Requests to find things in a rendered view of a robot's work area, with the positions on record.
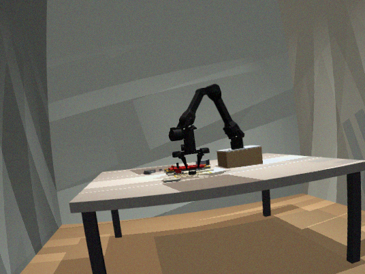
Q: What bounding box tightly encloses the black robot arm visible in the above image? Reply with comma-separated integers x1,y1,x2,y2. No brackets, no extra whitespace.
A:
169,84,244,150

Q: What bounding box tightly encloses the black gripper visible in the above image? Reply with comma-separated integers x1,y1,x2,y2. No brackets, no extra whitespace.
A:
172,138,210,169

